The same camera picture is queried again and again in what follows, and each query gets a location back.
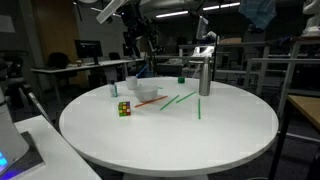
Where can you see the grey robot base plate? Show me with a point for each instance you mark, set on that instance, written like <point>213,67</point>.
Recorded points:
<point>31,156</point>

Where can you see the small blue liquid bottle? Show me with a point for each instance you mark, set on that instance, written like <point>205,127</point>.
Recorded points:
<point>114,90</point>

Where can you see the round white table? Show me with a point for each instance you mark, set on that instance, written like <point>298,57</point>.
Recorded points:
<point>166,140</point>

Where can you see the metal frame table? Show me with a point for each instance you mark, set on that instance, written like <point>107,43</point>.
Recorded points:
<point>300,43</point>
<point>226,46</point>

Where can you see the multicolour puzzle cube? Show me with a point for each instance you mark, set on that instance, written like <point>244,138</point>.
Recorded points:
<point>124,109</point>

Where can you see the green straw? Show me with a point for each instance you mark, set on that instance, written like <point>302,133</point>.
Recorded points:
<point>169,102</point>
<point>186,97</point>
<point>199,109</point>

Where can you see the ceiling light strip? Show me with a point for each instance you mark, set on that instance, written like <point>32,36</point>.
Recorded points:
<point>171,14</point>
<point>221,6</point>

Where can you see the long white office desk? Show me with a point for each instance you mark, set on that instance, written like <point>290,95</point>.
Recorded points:
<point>83,66</point>

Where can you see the hanging blue cloth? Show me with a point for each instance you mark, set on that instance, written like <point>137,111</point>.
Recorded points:
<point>258,13</point>

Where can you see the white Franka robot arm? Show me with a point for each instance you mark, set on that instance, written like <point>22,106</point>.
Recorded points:
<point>108,11</point>

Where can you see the black computer monitor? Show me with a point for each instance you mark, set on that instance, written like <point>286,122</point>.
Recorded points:
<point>87,49</point>

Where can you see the wooden top desk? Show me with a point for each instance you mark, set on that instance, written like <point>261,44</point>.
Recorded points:
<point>308,108</point>

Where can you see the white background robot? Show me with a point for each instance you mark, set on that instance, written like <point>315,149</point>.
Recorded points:
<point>312,20</point>

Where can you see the orange straw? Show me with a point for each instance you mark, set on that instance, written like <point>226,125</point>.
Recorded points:
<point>151,101</point>

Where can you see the black camera tripod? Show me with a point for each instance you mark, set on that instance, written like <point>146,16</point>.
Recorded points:
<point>13,76</point>

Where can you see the lit white background machine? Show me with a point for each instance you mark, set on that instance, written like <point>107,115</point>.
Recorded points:
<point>204,36</point>

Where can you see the white mug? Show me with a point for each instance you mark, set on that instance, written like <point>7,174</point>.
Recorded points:
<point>131,83</point>

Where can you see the stainless steel water bottle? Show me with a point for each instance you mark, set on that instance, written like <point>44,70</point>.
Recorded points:
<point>204,78</point>

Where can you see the white robot stand table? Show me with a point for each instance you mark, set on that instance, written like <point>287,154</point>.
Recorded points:
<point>56,156</point>

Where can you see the brown paper cup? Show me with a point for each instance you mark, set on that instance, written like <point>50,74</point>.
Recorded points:
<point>79,63</point>

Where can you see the black office chair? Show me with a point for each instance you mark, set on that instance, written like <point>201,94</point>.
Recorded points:
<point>58,60</point>

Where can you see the white bowl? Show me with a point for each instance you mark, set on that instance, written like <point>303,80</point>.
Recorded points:
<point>145,94</point>

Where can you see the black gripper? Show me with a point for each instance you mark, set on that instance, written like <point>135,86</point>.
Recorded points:
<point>132,38</point>

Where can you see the small green block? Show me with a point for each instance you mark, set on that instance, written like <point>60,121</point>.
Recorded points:
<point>181,80</point>

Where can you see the blue straw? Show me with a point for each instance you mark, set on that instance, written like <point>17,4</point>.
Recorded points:
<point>142,70</point>

